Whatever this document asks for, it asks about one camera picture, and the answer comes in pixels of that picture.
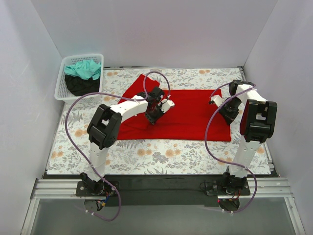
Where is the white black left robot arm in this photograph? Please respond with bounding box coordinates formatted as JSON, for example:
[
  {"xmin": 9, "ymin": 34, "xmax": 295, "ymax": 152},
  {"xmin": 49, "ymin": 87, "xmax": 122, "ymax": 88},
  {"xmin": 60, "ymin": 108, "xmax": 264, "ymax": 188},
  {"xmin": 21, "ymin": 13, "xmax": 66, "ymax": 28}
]
[{"xmin": 80, "ymin": 87, "xmax": 175, "ymax": 196}]

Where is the black t shirt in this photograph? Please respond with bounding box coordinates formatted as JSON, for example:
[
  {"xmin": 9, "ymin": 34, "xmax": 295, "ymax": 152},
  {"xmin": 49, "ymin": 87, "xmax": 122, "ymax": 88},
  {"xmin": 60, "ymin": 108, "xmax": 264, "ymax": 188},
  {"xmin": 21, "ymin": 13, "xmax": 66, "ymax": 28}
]
[{"xmin": 65, "ymin": 74, "xmax": 100, "ymax": 96}]

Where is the red t shirt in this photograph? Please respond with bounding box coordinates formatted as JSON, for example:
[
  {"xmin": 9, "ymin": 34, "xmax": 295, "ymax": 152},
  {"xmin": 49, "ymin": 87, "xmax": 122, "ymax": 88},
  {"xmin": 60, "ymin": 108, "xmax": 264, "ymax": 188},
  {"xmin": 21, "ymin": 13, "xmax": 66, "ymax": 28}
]
[{"xmin": 118, "ymin": 90, "xmax": 231, "ymax": 142}]

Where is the teal t shirt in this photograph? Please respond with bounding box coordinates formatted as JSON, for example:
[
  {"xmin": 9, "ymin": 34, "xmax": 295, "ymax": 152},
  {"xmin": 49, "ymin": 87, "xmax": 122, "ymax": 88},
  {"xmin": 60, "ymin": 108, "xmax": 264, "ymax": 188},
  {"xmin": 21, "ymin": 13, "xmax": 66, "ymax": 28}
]
[{"xmin": 64, "ymin": 59, "xmax": 102, "ymax": 81}]

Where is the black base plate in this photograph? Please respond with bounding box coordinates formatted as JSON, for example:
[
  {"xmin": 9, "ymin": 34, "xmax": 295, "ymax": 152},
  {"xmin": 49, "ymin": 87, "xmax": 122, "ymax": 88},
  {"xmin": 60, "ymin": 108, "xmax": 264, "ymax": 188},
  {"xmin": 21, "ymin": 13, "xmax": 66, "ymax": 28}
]
[{"xmin": 76, "ymin": 173, "xmax": 252, "ymax": 207}]

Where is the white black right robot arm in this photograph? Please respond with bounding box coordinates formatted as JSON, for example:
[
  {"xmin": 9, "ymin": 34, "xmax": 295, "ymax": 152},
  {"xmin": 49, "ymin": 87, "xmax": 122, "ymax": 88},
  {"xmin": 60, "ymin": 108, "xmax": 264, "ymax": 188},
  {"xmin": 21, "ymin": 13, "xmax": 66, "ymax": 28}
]
[{"xmin": 218, "ymin": 80, "xmax": 278, "ymax": 195}]

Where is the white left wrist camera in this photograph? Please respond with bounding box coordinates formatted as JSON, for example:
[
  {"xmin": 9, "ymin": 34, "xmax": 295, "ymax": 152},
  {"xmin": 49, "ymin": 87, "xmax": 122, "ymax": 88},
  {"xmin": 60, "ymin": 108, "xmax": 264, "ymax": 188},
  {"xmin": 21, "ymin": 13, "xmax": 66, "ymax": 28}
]
[{"xmin": 161, "ymin": 99, "xmax": 175, "ymax": 113}]

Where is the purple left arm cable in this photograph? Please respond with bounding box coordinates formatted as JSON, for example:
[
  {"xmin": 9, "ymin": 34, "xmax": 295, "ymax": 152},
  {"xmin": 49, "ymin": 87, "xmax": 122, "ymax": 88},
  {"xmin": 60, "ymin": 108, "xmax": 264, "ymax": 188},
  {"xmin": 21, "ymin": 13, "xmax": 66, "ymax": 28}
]
[{"xmin": 65, "ymin": 70, "xmax": 171, "ymax": 221}]

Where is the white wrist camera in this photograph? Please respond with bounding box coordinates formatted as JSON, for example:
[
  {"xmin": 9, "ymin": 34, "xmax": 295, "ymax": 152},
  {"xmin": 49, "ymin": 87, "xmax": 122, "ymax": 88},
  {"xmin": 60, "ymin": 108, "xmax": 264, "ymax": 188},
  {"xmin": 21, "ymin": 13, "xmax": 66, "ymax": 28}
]
[
  {"xmin": 161, "ymin": 99, "xmax": 175, "ymax": 113},
  {"xmin": 209, "ymin": 95, "xmax": 225, "ymax": 107}
]

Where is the aluminium front rail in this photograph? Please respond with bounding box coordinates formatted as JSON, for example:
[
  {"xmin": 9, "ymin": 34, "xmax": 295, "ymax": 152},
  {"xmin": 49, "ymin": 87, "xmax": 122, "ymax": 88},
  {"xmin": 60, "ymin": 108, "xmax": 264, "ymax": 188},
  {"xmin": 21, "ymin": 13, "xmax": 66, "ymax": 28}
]
[{"xmin": 31, "ymin": 176, "xmax": 293, "ymax": 199}]

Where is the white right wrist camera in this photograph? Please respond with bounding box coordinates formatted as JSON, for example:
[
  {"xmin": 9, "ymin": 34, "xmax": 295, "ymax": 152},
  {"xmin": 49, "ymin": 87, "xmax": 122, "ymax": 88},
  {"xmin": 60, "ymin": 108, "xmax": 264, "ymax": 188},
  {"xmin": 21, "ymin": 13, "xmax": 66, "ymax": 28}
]
[{"xmin": 209, "ymin": 95, "xmax": 225, "ymax": 107}]

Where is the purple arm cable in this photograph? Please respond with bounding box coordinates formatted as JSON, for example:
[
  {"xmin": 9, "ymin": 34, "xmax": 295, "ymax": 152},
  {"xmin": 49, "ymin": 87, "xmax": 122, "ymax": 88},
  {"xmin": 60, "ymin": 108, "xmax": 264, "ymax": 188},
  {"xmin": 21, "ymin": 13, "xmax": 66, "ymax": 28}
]
[
  {"xmin": 204, "ymin": 84, "xmax": 259, "ymax": 213},
  {"xmin": 65, "ymin": 70, "xmax": 171, "ymax": 221}
]

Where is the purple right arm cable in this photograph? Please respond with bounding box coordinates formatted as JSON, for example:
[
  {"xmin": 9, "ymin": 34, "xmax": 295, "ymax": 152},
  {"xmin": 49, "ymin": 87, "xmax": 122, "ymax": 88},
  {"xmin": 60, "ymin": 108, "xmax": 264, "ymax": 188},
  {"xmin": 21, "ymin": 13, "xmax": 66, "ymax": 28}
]
[{"xmin": 204, "ymin": 84, "xmax": 259, "ymax": 213}]

